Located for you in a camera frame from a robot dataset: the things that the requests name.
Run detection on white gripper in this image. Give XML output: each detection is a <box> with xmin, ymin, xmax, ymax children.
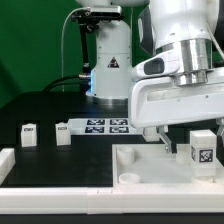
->
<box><xmin>128</xmin><ymin>55</ymin><xmax>224</xmax><ymax>153</ymax></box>

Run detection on white square tabletop part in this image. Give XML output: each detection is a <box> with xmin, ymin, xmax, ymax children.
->
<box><xmin>112</xmin><ymin>144</ymin><xmax>224</xmax><ymax>186</ymax></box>

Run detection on white U-shaped obstacle fence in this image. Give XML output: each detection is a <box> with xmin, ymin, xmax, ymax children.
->
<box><xmin>0</xmin><ymin>146</ymin><xmax>224</xmax><ymax>215</ymax></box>

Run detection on white marker base plate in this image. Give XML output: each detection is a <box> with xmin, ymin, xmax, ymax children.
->
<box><xmin>68</xmin><ymin>118</ymin><xmax>142</xmax><ymax>135</ymax></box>

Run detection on black camera stand pole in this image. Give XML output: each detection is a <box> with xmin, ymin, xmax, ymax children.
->
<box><xmin>79</xmin><ymin>21</ymin><xmax>99</xmax><ymax>74</ymax></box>

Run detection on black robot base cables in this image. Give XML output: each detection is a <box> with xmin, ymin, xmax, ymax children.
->
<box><xmin>41</xmin><ymin>74</ymin><xmax>93</xmax><ymax>93</ymax></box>

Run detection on black camera on stand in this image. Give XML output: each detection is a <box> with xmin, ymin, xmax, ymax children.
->
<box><xmin>71</xmin><ymin>7</ymin><xmax>122</xmax><ymax>21</ymax></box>

